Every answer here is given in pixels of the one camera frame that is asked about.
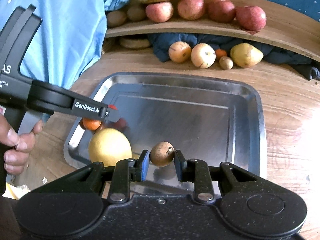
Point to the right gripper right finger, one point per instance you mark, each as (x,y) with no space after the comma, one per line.
(185,169)

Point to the brown kiwi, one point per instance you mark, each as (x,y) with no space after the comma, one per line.
(136,13)
(116,18)

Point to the yellow green pear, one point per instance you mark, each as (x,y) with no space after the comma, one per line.
(246,55)

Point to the large yellow round fruit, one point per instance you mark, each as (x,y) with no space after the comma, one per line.
(109,146)

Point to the red apple rightmost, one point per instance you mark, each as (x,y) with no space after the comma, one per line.
(251,17)

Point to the light blue garment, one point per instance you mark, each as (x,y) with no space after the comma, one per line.
(69,39)

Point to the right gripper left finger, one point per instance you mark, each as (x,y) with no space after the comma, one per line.
(139,167)

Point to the person's left hand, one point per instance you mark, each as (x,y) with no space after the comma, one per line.
(15,159)

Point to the wooden curved shelf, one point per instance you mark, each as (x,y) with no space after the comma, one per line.
(285,28)

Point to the tan round fruit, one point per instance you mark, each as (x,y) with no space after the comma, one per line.
(203,56)
(179,52)

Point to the brown kiwi left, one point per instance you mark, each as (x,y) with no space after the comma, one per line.
(116,18)

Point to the metal tray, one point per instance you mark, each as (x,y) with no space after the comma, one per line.
(205,118)

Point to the small red tomato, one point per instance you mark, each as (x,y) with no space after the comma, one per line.
(113,107)

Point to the small brown fruit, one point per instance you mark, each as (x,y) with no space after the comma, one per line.
(162,154)
(226,63)

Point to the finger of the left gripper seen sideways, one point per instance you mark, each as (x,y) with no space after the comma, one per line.
(85,107)

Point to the pale red apple leftmost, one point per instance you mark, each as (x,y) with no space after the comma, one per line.
(159,12)

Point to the brown kiwi right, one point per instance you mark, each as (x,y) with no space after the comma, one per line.
(136,13)

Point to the dark blue cloth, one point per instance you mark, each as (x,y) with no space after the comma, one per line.
(305,66)

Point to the small orange tangerine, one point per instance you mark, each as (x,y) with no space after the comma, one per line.
(220,53)
(90,124)

